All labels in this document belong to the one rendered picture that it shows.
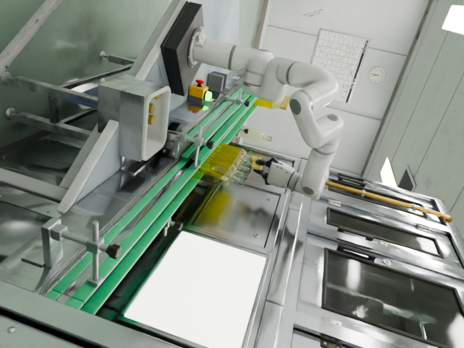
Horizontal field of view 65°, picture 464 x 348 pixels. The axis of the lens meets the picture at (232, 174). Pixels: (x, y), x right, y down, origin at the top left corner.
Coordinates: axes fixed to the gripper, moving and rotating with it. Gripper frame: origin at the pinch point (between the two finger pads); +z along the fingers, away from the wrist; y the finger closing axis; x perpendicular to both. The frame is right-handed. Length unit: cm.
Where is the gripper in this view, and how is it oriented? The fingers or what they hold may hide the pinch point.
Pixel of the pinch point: (259, 166)
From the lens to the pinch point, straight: 156.9
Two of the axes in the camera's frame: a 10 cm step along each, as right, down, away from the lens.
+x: -4.9, 3.2, -8.1
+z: -8.5, -3.7, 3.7
